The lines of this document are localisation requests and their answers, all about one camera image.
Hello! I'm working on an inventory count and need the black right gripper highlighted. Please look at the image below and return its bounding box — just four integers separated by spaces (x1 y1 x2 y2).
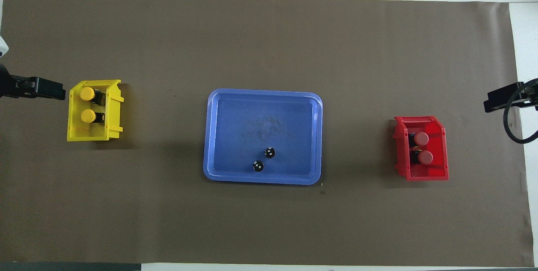
483 80 538 113

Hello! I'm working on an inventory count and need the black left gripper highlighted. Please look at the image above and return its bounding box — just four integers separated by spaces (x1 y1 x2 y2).
0 63 66 101

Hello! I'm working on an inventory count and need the yellow push button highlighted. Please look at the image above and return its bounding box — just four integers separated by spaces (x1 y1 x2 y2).
79 86 105 105
81 109 105 124

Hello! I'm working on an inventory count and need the red push button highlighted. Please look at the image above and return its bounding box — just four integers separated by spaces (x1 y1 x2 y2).
410 149 434 166
409 132 430 147

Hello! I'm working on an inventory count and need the yellow plastic storage bin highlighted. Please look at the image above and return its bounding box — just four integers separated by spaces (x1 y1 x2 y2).
67 79 125 142

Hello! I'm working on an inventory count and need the red plastic storage bin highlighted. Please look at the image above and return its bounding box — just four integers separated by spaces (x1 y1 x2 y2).
393 116 450 182

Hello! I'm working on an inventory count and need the brown paper table mat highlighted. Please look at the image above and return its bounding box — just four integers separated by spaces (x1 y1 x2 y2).
0 0 534 267

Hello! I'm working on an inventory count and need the blue plastic tray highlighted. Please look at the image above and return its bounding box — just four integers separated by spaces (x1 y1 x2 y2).
203 88 323 186

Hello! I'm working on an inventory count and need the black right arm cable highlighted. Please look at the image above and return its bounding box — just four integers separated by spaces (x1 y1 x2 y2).
503 78 538 144

